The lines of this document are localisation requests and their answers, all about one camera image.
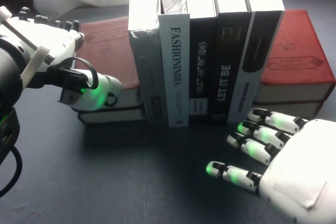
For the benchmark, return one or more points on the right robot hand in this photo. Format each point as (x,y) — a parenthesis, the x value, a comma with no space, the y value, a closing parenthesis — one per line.
(296,171)

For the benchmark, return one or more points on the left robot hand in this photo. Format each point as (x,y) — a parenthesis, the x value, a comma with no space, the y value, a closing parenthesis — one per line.
(52,40)

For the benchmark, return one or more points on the black LET IT BE book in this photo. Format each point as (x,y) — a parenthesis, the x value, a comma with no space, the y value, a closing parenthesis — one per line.
(225,82)

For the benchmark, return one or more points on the red embossed cover book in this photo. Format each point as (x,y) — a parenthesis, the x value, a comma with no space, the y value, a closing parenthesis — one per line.
(110,51)
(296,45)

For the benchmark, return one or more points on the grey foil wrapped book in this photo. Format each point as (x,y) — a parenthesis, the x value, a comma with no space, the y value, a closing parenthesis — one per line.
(147,72)

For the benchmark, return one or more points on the white FASHIONINDIA book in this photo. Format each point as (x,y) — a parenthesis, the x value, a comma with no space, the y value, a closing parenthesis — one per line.
(176,58)

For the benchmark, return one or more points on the white book black stripe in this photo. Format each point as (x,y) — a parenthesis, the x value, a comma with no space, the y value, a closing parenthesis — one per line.
(252,51)

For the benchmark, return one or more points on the black book white lettering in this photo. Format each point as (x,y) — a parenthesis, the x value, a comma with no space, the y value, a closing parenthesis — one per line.
(200,58)

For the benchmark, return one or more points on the grey table cloth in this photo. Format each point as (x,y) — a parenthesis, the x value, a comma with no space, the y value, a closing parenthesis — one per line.
(118,176)

